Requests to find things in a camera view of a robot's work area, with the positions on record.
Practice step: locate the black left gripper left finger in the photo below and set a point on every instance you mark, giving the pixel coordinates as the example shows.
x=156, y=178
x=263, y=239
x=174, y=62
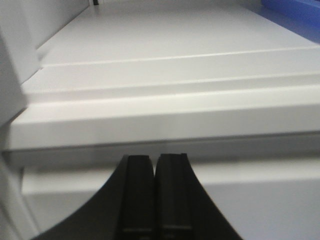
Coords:
x=122, y=209

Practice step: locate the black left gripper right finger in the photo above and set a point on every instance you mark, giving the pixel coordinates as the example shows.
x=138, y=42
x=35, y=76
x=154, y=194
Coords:
x=184, y=209

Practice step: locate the grey cabinet shelf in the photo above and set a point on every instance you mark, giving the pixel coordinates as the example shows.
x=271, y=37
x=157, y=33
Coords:
x=166, y=72

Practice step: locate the blue plastic tray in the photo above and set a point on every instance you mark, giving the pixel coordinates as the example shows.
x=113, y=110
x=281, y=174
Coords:
x=299, y=16

